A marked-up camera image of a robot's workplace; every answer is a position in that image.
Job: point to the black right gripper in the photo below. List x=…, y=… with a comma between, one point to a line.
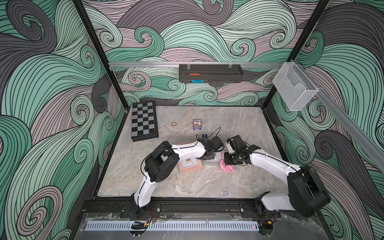
x=233, y=159

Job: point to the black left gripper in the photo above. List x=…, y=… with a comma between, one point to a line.
x=212, y=156

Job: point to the green picture frame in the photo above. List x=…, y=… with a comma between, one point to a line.
x=217, y=157

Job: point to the pink cloth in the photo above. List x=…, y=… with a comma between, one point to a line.
x=225, y=167

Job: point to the pink picture frame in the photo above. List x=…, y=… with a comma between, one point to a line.
x=190, y=163

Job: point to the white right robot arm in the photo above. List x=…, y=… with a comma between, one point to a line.
x=306, y=194

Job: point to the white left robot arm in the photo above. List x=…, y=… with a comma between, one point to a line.
x=160, y=163

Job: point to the blue playing cards box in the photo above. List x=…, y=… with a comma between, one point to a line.
x=197, y=124

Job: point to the black white chessboard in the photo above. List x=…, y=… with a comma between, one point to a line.
x=144, y=121

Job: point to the black wall shelf tray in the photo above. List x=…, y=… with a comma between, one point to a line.
x=212, y=74

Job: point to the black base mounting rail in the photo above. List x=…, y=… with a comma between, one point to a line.
x=169, y=207

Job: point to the clear acrylic wall box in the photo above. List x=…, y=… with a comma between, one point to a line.
x=295, y=86

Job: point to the aluminium rail back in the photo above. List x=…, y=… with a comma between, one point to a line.
x=152, y=64

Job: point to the aluminium rail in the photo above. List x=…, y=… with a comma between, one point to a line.
x=331, y=96
x=152, y=64

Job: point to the aluminium rail right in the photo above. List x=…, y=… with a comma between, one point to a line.
x=331, y=96

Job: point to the white slotted cable duct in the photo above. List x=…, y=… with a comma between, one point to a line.
x=248, y=226

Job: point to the black corner frame post right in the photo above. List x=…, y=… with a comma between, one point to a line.
x=309, y=27

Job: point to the black corner frame post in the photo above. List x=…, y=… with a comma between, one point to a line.
x=309, y=27
x=95, y=41

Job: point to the black corner frame post left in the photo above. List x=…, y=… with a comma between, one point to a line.
x=95, y=41

